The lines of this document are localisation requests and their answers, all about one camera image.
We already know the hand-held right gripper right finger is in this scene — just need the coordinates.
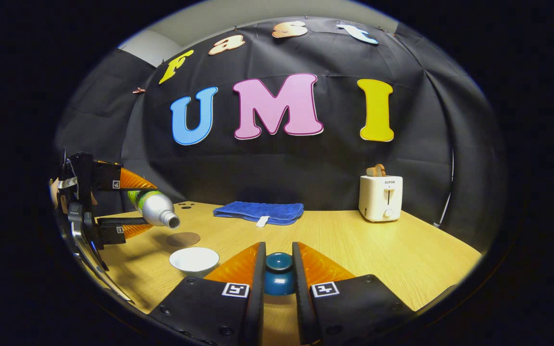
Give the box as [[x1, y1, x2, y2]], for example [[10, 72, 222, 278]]
[[292, 242, 458, 346]]

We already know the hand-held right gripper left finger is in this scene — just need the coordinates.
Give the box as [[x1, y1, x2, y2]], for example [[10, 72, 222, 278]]
[[150, 242, 267, 346]]

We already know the silver water bottle green label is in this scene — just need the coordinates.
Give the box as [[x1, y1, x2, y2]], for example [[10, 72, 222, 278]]
[[127, 190, 181, 229]]

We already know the round brown coaster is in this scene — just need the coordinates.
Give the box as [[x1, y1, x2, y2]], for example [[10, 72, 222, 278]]
[[166, 232, 201, 248]]

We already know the white teacup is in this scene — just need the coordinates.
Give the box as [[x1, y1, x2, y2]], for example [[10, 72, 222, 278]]
[[169, 247, 220, 273]]

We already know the blue folded towel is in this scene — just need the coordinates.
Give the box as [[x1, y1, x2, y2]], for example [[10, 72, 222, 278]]
[[213, 201, 305, 227]]

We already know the white toaster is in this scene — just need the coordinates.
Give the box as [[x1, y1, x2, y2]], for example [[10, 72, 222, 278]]
[[358, 175, 403, 222]]

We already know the black backdrop cloth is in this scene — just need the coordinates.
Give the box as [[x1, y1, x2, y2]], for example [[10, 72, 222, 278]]
[[53, 17, 506, 251]]

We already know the thin white cable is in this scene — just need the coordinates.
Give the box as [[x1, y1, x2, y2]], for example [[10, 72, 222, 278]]
[[433, 149, 454, 228]]

